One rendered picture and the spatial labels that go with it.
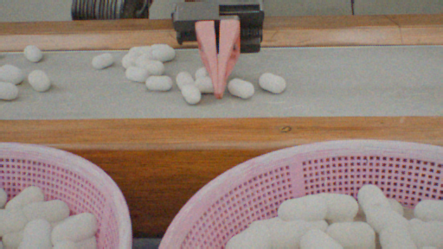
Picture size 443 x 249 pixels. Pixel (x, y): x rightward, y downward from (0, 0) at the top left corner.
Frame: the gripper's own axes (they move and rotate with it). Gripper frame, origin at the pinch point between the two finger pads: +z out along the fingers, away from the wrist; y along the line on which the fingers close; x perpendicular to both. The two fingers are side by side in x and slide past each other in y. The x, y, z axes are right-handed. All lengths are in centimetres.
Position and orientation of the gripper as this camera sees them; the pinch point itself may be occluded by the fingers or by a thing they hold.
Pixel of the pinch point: (218, 89)
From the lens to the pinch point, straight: 47.5
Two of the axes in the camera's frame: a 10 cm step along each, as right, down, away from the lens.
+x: 0.4, 3.9, 9.2
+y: 10.0, -0.2, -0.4
